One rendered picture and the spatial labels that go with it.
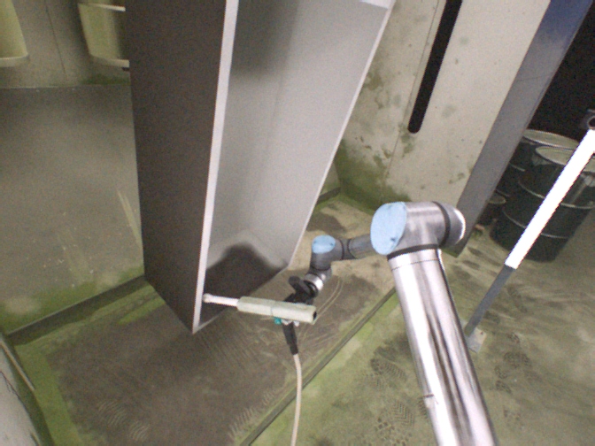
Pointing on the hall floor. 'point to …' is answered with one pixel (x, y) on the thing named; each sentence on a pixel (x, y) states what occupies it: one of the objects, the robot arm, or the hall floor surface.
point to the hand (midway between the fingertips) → (283, 319)
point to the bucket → (491, 209)
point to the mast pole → (488, 298)
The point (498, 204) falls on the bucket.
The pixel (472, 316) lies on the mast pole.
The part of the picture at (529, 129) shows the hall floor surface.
